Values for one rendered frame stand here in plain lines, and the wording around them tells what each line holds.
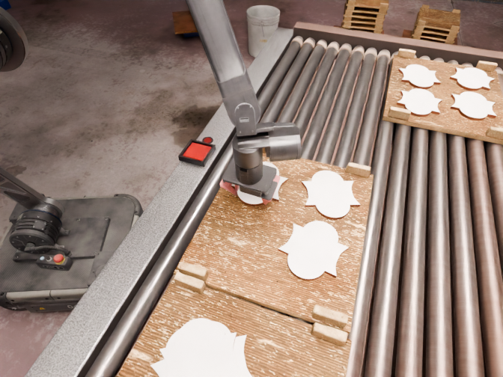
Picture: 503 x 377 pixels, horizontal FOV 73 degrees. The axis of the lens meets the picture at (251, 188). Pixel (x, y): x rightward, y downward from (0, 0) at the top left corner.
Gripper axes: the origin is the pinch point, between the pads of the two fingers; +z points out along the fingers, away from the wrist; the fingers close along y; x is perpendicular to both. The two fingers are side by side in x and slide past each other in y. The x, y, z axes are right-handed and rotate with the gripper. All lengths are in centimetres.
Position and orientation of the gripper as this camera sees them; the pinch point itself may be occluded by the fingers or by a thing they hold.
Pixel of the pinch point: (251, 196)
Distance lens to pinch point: 79.0
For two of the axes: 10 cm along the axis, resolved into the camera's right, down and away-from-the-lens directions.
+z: 0.4, 5.4, 8.4
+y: -9.3, -2.8, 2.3
